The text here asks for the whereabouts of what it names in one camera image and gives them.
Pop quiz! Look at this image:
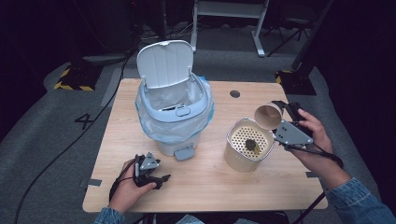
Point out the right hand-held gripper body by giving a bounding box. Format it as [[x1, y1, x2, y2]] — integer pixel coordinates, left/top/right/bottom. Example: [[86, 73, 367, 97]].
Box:
[[274, 101, 314, 150]]

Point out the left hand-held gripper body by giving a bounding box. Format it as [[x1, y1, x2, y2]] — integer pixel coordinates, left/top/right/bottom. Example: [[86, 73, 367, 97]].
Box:
[[134, 151, 163, 189]]

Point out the brown paper cup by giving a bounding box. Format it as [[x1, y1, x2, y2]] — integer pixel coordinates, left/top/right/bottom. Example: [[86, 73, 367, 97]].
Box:
[[254, 102, 285, 131]]

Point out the dark wet tea residue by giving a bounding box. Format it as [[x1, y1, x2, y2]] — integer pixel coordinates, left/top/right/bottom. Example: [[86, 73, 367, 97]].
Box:
[[245, 138, 262, 156]]

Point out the beige strainer container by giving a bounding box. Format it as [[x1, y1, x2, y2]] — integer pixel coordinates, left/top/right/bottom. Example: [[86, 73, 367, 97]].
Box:
[[223, 117, 276, 173]]

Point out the white and blue pedal bin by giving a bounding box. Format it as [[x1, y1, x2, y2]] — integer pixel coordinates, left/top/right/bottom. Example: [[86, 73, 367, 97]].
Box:
[[135, 39, 216, 162]]

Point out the person's right hand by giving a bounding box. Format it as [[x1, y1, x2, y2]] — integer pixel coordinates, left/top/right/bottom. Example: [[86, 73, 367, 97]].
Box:
[[292, 108, 344, 177]]

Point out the person's left hand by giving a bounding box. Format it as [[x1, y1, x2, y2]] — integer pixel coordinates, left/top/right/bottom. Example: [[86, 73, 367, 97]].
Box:
[[108, 159, 158, 215]]

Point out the black yellow striped stand base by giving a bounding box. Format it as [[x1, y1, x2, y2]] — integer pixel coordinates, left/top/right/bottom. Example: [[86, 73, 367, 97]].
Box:
[[53, 63, 104, 92], [275, 69, 318, 96]]

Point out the translucent plastic bin liner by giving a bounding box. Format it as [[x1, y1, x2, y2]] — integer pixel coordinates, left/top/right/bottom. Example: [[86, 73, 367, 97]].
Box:
[[135, 76, 216, 145]]

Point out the person's lap in jeans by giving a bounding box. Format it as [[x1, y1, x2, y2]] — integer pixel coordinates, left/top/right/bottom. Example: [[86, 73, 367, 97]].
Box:
[[175, 213, 260, 224]]

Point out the black tripod stand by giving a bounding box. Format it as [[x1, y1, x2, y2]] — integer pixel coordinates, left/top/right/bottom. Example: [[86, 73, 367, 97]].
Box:
[[266, 12, 313, 58]]

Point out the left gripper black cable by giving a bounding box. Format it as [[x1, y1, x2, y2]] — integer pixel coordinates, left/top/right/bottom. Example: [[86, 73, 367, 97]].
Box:
[[108, 158, 138, 201]]

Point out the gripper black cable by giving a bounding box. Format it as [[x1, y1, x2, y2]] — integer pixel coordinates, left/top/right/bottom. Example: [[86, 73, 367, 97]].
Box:
[[284, 144, 344, 170], [108, 158, 138, 201]]

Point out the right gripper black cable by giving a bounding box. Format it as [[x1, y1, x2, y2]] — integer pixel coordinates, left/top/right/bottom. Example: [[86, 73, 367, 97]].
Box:
[[284, 144, 344, 170]]

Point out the long black floor cable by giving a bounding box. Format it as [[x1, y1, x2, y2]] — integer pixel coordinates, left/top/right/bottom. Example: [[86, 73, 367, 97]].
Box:
[[12, 46, 138, 224]]

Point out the black slanted stand post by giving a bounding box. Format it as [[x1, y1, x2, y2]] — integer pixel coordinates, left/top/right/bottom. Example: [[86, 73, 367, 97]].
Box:
[[290, 0, 336, 72]]

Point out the grey floor cable cover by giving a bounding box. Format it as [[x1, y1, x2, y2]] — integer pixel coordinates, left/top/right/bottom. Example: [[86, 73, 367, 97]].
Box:
[[100, 67, 139, 108]]

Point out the white metal desk frame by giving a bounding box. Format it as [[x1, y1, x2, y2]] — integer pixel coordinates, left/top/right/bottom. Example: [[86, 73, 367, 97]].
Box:
[[189, 0, 271, 58]]

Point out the bundle of floor cables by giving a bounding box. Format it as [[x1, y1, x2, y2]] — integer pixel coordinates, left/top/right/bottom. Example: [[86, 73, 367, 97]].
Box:
[[139, 21, 194, 49]]

